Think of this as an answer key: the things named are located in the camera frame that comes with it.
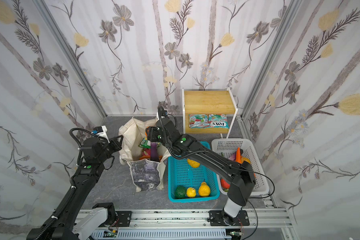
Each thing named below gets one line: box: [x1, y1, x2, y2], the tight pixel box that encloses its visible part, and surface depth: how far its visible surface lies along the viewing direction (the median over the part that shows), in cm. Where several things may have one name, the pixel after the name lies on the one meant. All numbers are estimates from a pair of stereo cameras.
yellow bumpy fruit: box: [187, 158, 201, 168], surface depth 91 cm
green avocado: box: [175, 185, 187, 199], surface depth 79 cm
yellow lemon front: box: [186, 187, 197, 198], surface depth 80 cm
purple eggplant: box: [150, 142, 160, 162], surface depth 88 cm
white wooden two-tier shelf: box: [181, 87, 238, 139], surface depth 85 cm
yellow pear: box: [198, 182, 211, 197], surface depth 80 cm
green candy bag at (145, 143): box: [138, 137, 151, 149], surface depth 92 cm
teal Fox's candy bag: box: [208, 114, 230, 129], surface depth 95 cm
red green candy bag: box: [189, 114, 210, 129], surface depth 95 cm
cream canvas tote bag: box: [118, 117, 171, 193], surface depth 78 cm
